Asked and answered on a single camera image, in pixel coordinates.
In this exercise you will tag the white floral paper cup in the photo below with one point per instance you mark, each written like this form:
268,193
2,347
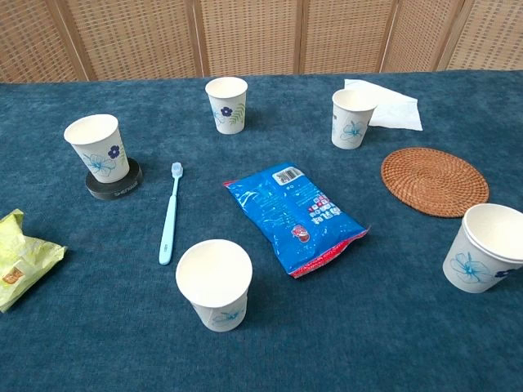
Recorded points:
350,126
466,265
214,277

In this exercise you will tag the paper cup with green leaves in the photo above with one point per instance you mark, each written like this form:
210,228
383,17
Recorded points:
226,102

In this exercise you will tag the black round coaster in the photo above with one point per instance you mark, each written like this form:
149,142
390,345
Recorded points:
116,188

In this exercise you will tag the white paper napkin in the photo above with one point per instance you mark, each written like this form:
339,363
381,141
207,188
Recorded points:
398,110

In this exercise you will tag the paper cup with navy flower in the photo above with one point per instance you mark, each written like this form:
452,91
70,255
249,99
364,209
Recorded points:
98,147

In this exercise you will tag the round woven rattan coaster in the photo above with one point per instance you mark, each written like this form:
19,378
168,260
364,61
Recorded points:
435,181

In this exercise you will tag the nested inner paper cup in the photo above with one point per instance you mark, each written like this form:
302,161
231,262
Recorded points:
496,232

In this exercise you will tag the blue snack bag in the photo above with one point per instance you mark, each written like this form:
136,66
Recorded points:
292,220

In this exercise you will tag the light blue toothbrush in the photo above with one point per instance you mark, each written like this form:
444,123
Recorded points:
169,220

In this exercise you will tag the woven rattan folding screen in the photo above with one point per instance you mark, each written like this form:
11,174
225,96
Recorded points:
253,36

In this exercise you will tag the blue tablecloth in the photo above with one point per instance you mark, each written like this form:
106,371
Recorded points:
122,347

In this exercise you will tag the yellow-green plastic package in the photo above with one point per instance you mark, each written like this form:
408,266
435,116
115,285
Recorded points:
20,257

